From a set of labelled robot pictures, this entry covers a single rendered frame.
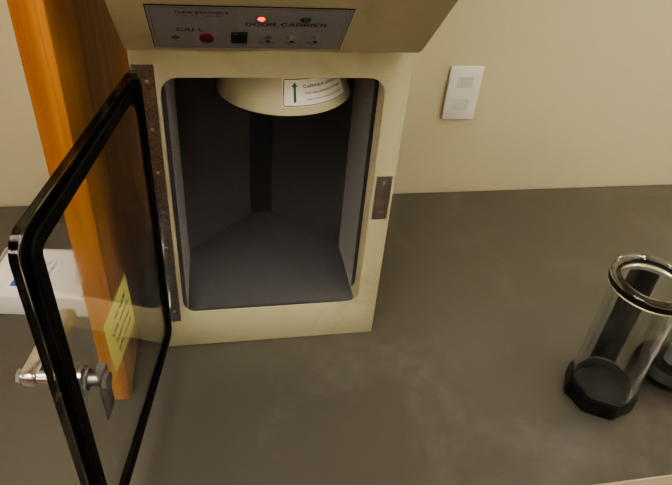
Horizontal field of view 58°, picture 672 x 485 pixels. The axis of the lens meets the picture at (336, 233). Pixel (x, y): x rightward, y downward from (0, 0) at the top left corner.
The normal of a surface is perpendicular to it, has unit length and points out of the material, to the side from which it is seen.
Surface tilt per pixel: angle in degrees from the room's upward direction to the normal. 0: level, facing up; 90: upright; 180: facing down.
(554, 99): 90
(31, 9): 90
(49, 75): 90
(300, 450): 0
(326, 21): 135
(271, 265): 0
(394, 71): 90
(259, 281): 0
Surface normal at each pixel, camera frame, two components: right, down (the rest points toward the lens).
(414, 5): 0.07, 0.99
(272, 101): -0.04, 0.22
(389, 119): 0.17, 0.60
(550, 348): 0.07, -0.80
